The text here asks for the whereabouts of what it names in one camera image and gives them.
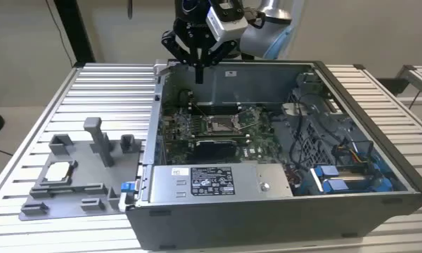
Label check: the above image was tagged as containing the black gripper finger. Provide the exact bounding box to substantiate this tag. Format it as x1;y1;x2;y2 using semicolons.
160;29;200;84
199;39;239;84

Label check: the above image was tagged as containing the wire locking lever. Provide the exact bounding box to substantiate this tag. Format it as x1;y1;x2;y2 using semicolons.
190;101;208;119
240;114;262;130

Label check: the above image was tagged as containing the silver CPU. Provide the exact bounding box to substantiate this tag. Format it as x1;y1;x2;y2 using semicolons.
44;162;73;182

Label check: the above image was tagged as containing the CPU socket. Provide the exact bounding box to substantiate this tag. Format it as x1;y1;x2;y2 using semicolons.
202;114;240;133

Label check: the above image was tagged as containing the pale plastic connector block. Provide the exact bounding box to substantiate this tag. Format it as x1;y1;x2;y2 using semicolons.
281;102;309;116

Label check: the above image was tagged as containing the green motherboard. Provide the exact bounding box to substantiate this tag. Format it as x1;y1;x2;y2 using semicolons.
160;104;293;169

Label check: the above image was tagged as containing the black graphics card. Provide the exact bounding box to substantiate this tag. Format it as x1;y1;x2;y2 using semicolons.
190;139;240;164

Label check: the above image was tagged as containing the grey metal drive cage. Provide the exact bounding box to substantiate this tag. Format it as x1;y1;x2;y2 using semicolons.
271;71;377;172

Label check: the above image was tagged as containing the silver power supply unit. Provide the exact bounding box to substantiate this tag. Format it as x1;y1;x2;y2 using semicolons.
148;162;295;205

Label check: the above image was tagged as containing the grey parts rack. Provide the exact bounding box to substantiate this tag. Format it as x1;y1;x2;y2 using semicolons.
19;116;146;221

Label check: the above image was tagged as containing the blue disk carrier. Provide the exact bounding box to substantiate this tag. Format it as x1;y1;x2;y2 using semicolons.
311;165;370;182
319;179;375;195

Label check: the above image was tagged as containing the black open PC case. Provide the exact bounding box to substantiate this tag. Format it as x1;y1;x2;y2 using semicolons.
126;58;422;251

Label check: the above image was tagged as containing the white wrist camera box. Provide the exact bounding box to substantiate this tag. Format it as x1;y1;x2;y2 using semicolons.
206;0;250;42

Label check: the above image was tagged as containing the black frame post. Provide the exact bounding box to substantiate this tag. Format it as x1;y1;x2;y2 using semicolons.
53;0;96;64

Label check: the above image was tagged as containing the thin black wall cable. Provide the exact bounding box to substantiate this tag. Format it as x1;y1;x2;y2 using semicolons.
45;0;75;66

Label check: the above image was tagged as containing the red black wire bundle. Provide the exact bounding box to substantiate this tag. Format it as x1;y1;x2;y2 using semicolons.
285;167;309;188

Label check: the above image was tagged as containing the coloured power wire bundle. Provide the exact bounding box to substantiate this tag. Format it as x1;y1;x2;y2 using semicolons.
333;141;374;166

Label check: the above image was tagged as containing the blue plastic bay bracket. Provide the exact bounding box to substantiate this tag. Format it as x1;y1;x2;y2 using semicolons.
367;154;395;193

